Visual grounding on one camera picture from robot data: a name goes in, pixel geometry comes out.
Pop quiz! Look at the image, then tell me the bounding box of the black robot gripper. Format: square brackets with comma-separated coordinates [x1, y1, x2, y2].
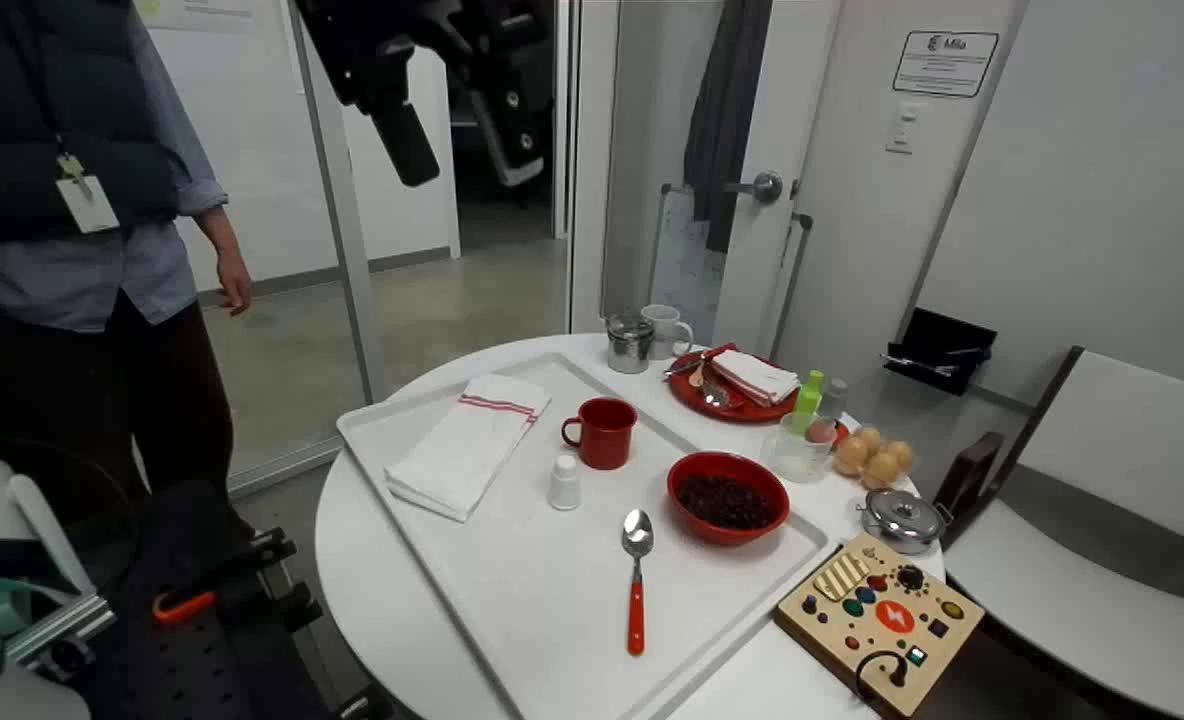
[291, 0, 558, 192]

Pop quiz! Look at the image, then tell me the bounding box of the white towel with red stripe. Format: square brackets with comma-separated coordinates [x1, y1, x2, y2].
[385, 372, 558, 523]

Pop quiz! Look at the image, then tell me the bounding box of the person left hand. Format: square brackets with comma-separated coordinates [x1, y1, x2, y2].
[209, 243, 259, 321]

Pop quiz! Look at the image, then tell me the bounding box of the small metal cup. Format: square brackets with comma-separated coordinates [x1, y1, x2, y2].
[599, 312, 662, 374]

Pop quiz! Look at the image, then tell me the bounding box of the dark hanging coat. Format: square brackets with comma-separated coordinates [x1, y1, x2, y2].
[682, 0, 781, 257]

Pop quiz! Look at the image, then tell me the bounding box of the clear glass mug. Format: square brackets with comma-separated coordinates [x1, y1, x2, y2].
[639, 299, 696, 365]

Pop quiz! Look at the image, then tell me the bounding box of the red ceramic mug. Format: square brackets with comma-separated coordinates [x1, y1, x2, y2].
[558, 396, 639, 470]

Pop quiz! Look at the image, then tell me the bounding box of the metal cutlery piece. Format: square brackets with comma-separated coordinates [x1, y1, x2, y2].
[678, 347, 738, 411]

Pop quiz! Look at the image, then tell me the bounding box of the small white shaker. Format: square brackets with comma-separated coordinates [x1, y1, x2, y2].
[545, 451, 583, 514]

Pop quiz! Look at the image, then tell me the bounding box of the white id badge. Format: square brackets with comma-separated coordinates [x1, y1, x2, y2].
[51, 152, 124, 239]

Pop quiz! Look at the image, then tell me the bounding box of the folded white napkin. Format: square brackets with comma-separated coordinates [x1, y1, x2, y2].
[707, 347, 805, 408]

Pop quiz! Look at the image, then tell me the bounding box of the red round plate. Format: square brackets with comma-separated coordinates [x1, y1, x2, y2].
[665, 338, 805, 428]

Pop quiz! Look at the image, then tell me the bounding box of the white door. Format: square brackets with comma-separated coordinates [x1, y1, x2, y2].
[707, 0, 1027, 393]

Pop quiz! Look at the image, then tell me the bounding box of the standing person in dark vest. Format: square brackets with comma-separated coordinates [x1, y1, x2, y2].
[0, 0, 256, 535]

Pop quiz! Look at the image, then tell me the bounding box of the green squeeze bottle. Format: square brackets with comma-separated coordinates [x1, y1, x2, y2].
[785, 368, 833, 438]

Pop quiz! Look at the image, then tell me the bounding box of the small white door notice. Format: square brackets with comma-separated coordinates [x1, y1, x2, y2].
[882, 102, 922, 162]

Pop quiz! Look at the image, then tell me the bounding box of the red bowl with dark contents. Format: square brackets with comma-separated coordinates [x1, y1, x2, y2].
[665, 448, 796, 551]

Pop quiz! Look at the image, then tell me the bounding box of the large white plastic tray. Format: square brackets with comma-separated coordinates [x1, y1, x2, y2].
[332, 347, 841, 720]

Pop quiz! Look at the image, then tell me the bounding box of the clear plastic container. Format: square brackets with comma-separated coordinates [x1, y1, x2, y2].
[765, 418, 841, 486]

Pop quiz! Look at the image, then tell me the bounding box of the white printed door sign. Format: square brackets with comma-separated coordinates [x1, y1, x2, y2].
[890, 27, 1003, 102]

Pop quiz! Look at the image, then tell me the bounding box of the black cart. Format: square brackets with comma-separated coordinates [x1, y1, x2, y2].
[68, 475, 346, 720]

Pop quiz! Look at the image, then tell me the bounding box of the small metal pot with lid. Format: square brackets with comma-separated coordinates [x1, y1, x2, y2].
[862, 485, 947, 558]

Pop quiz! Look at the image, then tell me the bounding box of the white machine housing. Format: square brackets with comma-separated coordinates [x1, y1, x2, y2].
[0, 456, 117, 671]

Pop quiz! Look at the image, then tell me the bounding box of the wooden busy board with buttons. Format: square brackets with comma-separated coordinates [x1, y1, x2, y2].
[767, 532, 990, 720]

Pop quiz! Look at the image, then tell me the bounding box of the metal door handle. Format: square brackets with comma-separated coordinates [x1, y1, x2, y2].
[730, 173, 788, 208]

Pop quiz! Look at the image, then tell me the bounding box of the metal spoon with orange handle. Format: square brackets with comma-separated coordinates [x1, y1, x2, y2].
[617, 502, 662, 658]

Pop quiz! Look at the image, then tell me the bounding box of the black clamp with orange handle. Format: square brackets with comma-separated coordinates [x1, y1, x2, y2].
[150, 523, 301, 632]

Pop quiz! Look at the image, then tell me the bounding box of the black tray by wall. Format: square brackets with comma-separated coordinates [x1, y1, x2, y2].
[886, 302, 1001, 401]

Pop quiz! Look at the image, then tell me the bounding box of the white chair with dark frame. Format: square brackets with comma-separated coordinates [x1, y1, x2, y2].
[943, 343, 1184, 720]

